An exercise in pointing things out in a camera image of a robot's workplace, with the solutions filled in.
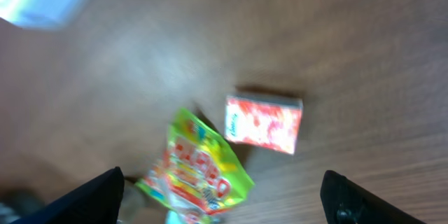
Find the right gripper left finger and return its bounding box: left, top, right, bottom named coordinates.
left=10, top=167, right=125, bottom=224

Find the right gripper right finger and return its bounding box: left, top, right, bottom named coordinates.
left=320, top=170, right=424, bottom=224

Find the mint wet wipes pack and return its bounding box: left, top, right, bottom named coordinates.
left=164, top=211, right=185, bottom=224

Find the green Haribo candy bag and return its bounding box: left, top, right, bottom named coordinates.
left=136, top=108, right=254, bottom=223

